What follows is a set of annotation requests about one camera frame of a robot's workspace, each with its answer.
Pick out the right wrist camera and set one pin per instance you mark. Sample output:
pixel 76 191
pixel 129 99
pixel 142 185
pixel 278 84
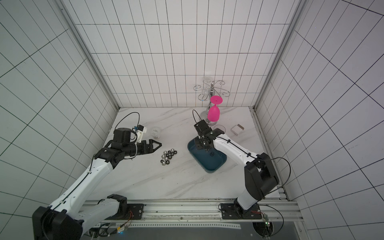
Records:
pixel 202 125

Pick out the small white box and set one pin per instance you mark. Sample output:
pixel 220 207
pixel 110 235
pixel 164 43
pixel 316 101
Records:
pixel 237 129

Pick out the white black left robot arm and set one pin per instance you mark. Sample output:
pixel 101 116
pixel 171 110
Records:
pixel 63 218

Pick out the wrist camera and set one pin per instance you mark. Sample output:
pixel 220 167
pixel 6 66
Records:
pixel 202 125
pixel 140 129

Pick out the pink plastic wine glass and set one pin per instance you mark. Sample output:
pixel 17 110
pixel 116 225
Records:
pixel 214 111

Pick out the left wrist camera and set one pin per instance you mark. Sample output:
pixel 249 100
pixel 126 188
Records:
pixel 140 129

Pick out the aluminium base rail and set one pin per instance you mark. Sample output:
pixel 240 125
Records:
pixel 204 213

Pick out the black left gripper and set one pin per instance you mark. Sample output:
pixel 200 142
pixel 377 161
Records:
pixel 151 149

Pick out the chrome glass hanger stand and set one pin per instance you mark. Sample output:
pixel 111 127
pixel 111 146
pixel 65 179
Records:
pixel 207 90

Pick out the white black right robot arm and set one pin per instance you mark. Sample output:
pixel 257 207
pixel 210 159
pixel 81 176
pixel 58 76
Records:
pixel 260 174

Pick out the teal plastic storage box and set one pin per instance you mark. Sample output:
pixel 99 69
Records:
pixel 209 163

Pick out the small clear glass jar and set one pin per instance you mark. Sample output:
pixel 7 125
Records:
pixel 156 132

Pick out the clear plastic cup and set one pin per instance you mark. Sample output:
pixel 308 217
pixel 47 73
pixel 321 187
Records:
pixel 221 127

